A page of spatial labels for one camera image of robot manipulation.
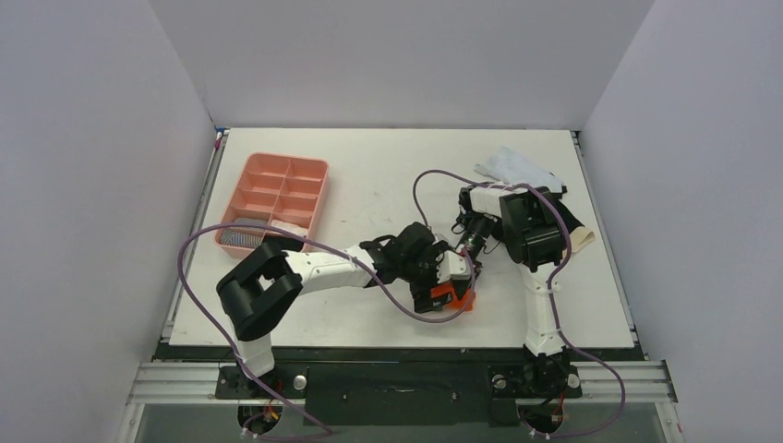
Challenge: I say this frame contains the orange underwear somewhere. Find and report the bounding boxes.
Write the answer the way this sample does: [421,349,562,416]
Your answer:
[430,280,475,311]

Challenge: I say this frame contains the grey striped rolled underwear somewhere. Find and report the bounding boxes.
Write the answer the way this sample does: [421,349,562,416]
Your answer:
[218,229,263,249]

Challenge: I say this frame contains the purple cable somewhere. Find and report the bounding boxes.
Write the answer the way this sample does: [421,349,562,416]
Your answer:
[412,170,628,441]
[177,222,478,442]

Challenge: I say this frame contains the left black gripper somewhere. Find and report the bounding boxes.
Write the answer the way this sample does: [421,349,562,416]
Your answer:
[399,243,452,312]

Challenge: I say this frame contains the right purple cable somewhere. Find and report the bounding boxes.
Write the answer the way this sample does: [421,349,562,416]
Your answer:
[412,170,628,441]

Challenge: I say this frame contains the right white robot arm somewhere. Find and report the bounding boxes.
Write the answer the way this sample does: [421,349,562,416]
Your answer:
[455,186,569,398]

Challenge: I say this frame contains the pink divided storage tray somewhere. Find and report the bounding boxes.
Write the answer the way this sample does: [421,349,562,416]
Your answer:
[214,152,329,259]

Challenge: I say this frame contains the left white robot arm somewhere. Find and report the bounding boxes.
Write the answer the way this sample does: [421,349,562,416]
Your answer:
[216,222,472,397]

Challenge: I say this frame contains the black underwear beige waistband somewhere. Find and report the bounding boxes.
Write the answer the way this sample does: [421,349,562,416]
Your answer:
[555,200,596,254]

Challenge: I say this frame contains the aluminium mounting rail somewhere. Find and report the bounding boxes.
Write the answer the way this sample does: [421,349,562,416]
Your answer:
[126,361,677,406]

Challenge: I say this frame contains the light blue underwear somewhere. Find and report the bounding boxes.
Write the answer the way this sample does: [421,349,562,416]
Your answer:
[474,147,567,194]

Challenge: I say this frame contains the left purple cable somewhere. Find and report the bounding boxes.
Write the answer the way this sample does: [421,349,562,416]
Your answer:
[177,222,478,442]

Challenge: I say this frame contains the white rolled underwear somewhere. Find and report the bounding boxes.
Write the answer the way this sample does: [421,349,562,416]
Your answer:
[271,220,308,237]

